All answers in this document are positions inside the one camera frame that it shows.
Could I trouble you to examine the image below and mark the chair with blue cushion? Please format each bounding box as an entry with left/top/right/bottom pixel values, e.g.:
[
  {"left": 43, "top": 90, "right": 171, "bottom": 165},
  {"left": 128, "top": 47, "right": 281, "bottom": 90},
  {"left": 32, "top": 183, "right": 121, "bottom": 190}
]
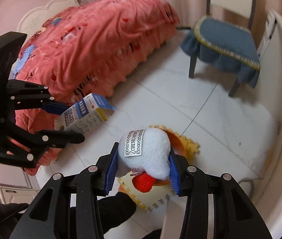
[{"left": 180, "top": 0, "right": 260, "bottom": 97}]

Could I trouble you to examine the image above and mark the white headboard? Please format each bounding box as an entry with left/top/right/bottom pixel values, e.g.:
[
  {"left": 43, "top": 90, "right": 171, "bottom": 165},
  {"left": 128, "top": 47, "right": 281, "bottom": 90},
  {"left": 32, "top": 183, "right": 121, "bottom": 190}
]
[{"left": 17, "top": 0, "right": 80, "bottom": 38}]

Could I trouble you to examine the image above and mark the white plush toy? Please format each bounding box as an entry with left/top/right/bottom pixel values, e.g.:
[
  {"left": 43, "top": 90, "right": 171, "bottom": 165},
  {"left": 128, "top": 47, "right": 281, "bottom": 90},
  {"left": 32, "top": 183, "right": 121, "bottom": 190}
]
[{"left": 117, "top": 127, "right": 171, "bottom": 193}]

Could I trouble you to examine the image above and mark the foam puzzle mat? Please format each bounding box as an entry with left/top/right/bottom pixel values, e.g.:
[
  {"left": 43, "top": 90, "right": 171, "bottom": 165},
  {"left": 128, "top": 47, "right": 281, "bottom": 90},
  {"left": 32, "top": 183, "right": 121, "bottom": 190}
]
[{"left": 118, "top": 135, "right": 200, "bottom": 211}]

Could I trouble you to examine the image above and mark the blue white carton box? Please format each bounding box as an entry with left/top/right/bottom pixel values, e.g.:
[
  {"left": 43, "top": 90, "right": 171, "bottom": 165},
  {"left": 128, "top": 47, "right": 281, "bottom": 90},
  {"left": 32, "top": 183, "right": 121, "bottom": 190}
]
[{"left": 54, "top": 93, "right": 115, "bottom": 135}]

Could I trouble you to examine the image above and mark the white bedside cabinet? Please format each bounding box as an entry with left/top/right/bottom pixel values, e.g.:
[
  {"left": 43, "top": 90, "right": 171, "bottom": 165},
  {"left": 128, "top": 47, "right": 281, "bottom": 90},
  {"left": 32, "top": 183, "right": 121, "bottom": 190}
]
[{"left": 0, "top": 174, "right": 40, "bottom": 204}]

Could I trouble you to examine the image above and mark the red bed quilt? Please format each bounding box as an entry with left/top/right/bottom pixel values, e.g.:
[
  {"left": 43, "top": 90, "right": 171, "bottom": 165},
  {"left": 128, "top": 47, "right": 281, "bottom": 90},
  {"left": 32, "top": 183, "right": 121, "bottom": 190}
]
[{"left": 10, "top": 0, "right": 180, "bottom": 176}]

